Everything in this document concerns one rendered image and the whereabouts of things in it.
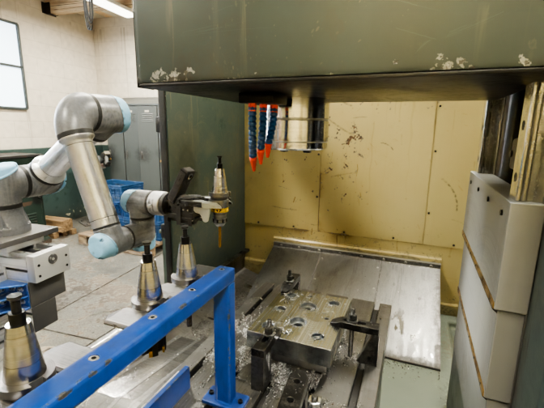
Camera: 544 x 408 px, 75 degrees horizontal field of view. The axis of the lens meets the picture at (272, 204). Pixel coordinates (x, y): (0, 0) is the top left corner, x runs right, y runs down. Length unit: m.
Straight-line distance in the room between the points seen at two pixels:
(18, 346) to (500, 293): 0.67
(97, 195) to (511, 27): 0.98
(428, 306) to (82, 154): 1.50
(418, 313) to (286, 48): 1.41
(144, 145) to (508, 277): 5.61
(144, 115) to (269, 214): 4.14
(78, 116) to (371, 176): 1.34
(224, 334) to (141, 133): 5.29
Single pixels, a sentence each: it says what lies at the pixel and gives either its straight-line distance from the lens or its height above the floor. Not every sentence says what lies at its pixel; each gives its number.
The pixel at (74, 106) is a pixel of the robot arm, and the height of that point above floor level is 1.57.
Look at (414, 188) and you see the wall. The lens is 1.89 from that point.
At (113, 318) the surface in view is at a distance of 0.66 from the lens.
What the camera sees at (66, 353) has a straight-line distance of 0.60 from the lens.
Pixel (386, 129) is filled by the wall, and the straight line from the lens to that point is 1.88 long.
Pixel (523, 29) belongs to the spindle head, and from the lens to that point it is 0.56.
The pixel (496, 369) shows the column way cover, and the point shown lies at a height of 1.13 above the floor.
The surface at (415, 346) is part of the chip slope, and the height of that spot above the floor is 0.66.
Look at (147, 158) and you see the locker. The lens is 5.96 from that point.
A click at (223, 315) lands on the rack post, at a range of 0.81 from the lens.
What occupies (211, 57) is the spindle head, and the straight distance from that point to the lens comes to 0.64.
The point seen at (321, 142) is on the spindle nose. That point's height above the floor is 1.49.
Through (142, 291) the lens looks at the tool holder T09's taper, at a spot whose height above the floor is 1.24.
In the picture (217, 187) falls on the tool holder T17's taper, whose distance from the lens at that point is 1.01.
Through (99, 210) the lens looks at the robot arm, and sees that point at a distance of 1.11.
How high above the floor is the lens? 1.52
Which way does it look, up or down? 12 degrees down
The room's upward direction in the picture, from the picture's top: 1 degrees clockwise
